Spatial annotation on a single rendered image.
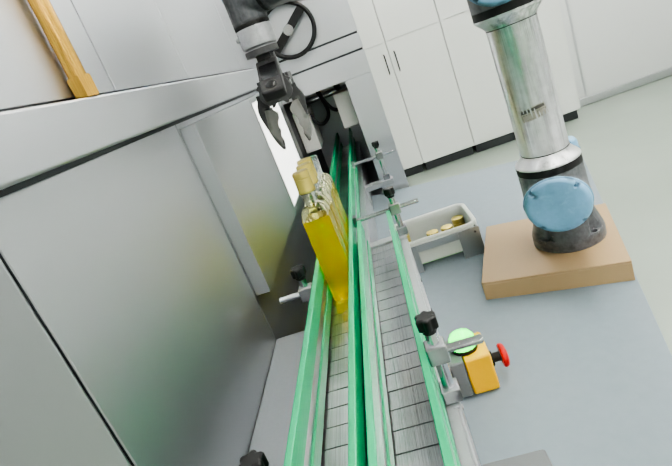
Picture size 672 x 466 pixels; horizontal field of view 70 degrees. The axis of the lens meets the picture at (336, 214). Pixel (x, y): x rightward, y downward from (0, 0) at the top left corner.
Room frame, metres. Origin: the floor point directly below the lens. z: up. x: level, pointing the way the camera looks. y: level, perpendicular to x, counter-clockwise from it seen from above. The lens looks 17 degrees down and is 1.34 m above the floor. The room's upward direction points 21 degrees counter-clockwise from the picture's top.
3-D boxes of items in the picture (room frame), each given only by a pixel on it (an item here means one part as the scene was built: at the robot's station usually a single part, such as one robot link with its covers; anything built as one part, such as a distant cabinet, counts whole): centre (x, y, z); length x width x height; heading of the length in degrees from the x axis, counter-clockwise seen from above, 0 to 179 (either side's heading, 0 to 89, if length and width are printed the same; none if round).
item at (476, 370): (0.69, -0.12, 0.79); 0.07 x 0.07 x 0.07; 82
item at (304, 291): (0.85, 0.13, 0.94); 0.07 x 0.04 x 0.13; 82
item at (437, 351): (0.53, -0.08, 0.94); 0.07 x 0.04 x 0.13; 82
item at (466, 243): (1.23, -0.20, 0.79); 0.27 x 0.17 x 0.08; 82
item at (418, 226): (1.23, -0.23, 0.80); 0.22 x 0.17 x 0.09; 82
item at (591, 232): (0.97, -0.47, 0.84); 0.15 x 0.15 x 0.10
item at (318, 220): (0.94, 0.04, 0.99); 0.06 x 0.06 x 0.21; 81
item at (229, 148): (1.30, 0.12, 1.15); 0.90 x 0.03 x 0.34; 172
